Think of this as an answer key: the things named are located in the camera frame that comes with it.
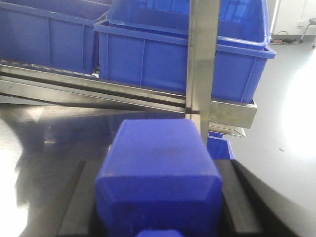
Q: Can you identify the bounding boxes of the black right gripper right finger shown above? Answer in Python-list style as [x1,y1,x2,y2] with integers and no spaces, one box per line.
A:
[214,159,300,237]

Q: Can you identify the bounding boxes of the blue plastic bin, far right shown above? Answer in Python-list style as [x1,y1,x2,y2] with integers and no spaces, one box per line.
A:
[94,0,276,103]

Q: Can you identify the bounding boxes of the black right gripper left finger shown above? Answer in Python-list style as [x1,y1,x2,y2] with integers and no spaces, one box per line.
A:
[58,161,103,237]

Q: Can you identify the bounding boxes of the blue bin on lower shelf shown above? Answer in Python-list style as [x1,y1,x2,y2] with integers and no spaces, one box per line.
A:
[207,132,235,160]

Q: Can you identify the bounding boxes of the stainless steel shelf rack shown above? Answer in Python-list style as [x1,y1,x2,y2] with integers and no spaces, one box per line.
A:
[0,0,257,137]

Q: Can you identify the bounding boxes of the black stool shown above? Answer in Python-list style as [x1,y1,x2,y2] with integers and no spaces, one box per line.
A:
[300,18,316,49]

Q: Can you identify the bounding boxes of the blue plastic bin, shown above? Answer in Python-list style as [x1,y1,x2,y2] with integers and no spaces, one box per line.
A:
[0,0,111,74]
[94,0,276,103]

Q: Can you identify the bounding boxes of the blue bottle part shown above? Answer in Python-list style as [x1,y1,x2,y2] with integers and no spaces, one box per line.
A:
[95,118,223,237]

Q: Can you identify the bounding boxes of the blue plastic bin, centre right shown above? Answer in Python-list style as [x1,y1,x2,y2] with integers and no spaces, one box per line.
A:
[0,0,111,74]

